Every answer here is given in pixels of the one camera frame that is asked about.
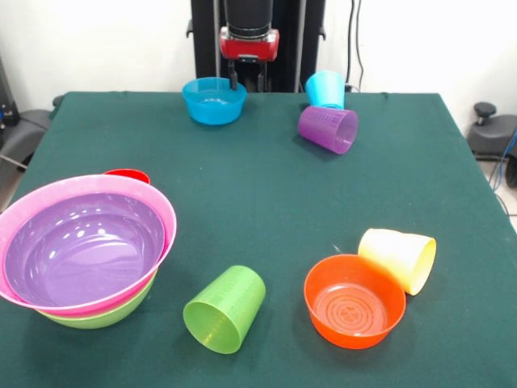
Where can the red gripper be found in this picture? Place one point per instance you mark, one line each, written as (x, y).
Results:
(250, 49)

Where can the blue bowl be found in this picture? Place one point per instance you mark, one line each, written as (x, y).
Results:
(214, 111)

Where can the yellow cup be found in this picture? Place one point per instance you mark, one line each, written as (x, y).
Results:
(396, 254)

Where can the blue cup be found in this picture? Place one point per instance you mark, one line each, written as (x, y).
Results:
(323, 89)

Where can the purple cup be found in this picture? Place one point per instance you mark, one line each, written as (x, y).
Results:
(319, 125)

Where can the dark green table cloth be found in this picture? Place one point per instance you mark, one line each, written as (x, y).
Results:
(258, 194)

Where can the red cup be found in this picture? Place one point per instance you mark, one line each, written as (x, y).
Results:
(129, 175)

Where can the pink bowl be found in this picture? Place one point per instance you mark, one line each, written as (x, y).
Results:
(101, 184)

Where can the green cup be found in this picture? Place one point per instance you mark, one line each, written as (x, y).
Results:
(230, 291)

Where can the black equipment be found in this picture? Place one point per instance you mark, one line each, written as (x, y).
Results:
(6, 93)

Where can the purple bowl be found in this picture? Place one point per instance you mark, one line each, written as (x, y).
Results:
(81, 258)

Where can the orange bowl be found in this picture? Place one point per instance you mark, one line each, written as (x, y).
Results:
(351, 335)

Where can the green bowl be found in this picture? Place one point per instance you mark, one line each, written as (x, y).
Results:
(101, 317)

